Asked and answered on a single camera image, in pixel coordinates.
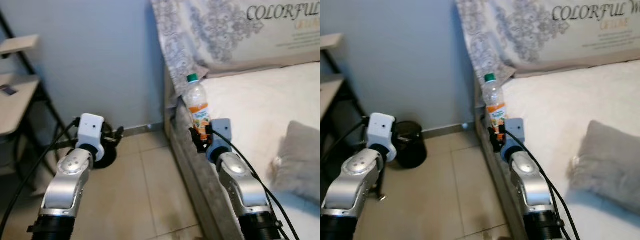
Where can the clear bottle orange label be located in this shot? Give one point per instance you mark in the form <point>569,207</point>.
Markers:
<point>196,97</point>
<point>494,97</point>

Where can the small grey pillow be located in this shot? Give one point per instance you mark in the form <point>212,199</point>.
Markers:
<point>300,160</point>
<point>607,162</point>

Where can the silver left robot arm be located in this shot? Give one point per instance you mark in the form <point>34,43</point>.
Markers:
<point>65,185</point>
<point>350,185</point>

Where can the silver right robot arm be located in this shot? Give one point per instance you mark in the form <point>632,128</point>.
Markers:
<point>530,185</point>
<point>240,185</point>

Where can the black round trash bin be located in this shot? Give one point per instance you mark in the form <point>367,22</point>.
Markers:
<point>107,159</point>
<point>412,145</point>

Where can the white quilted mattress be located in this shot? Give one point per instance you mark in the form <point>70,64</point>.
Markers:
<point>550,105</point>
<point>255,105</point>

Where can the black metal wooden shelf rack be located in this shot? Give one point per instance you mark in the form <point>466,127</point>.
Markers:
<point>330,95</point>
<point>17,105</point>

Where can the small dark flat item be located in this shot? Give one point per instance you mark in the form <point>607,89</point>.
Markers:
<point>8,90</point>

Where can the large printed beige pillow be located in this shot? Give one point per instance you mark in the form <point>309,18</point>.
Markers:
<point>235,35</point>
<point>540,35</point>

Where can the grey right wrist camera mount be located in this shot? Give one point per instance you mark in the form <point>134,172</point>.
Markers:
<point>515,129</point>
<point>222,130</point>

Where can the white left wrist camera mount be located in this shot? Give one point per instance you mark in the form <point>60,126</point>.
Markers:
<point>90,127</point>
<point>380,130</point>

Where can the grey fabric bed frame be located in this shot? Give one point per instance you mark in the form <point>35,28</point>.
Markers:
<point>192,165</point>
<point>495,170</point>

